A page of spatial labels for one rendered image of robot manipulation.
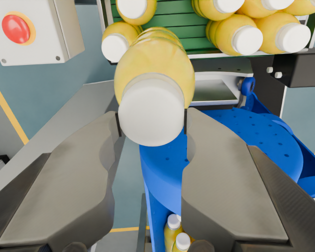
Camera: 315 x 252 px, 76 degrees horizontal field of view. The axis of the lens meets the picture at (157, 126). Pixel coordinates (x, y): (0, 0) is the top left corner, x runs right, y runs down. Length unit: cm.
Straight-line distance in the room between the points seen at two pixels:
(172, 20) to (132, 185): 178
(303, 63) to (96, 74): 128
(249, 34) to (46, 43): 30
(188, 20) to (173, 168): 34
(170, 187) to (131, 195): 191
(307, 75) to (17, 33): 51
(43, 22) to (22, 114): 162
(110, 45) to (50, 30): 8
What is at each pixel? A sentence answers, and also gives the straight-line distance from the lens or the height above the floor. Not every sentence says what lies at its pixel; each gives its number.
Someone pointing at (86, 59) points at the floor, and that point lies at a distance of 153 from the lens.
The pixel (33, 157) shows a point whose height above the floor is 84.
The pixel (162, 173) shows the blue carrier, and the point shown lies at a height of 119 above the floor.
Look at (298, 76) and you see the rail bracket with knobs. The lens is 51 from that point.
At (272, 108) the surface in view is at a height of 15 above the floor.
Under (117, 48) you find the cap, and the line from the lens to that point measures 34.
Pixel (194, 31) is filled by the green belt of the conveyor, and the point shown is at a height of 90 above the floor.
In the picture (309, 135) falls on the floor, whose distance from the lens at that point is 208.
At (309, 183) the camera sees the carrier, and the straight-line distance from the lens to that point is 76.
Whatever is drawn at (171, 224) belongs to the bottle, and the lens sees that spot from 67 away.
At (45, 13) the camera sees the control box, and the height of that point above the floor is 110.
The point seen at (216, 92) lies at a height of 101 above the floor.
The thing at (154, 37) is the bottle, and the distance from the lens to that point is 18.
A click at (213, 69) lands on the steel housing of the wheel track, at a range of 53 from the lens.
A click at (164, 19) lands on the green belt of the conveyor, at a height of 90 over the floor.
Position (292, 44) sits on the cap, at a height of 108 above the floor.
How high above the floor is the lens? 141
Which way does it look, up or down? 59 degrees down
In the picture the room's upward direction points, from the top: 178 degrees counter-clockwise
